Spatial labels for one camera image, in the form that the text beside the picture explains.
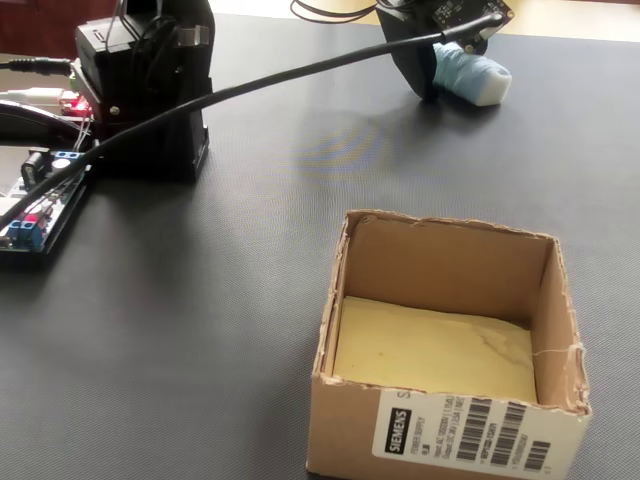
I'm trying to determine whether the black power plug cable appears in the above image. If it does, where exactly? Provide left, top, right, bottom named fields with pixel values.
left=0, top=56, right=76, bottom=79

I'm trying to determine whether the black camera circuit board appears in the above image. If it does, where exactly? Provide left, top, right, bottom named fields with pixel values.
left=428, top=0, right=516, bottom=55

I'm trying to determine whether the black curved band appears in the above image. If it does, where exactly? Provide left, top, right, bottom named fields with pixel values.
left=0, top=98, right=96, bottom=151

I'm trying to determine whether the thick black camera cable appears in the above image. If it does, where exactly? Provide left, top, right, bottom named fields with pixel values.
left=0, top=12, right=504, bottom=232

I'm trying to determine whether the circuit board with blue terminals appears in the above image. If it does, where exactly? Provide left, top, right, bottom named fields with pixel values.
left=0, top=147, right=95, bottom=260

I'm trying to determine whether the blue yarn foam block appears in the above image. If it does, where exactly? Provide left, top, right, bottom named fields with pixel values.
left=431, top=41, right=514, bottom=107

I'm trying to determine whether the white usb plug cable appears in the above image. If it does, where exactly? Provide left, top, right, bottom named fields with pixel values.
left=0, top=85, right=70, bottom=106

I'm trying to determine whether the open cardboard box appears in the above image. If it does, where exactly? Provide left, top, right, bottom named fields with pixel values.
left=305, top=208, right=594, bottom=480

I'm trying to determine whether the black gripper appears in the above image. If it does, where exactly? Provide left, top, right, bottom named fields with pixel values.
left=374, top=0, right=445, bottom=103

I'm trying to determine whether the small red lit controller board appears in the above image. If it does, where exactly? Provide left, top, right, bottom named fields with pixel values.
left=56, top=88, right=97, bottom=120

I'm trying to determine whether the black textured table mat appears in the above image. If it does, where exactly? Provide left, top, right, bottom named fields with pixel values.
left=0, top=12, right=640, bottom=480

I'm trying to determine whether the thin black wire loop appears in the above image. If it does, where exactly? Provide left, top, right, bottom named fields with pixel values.
left=291, top=0, right=387, bottom=27

